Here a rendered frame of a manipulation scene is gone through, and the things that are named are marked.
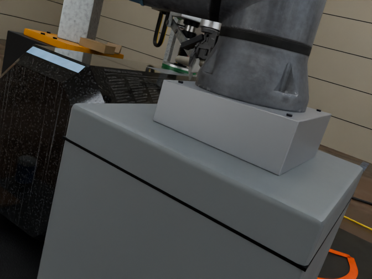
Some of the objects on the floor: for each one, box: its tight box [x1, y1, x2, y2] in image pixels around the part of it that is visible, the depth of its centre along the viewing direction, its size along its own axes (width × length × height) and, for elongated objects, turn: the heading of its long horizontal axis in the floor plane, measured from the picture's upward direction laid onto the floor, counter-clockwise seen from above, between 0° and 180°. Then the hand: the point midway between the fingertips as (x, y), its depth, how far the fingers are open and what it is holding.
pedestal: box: [1, 30, 58, 74], centre depth 254 cm, size 66×66×74 cm
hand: (193, 77), depth 152 cm, fingers closed on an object, 5 cm apart
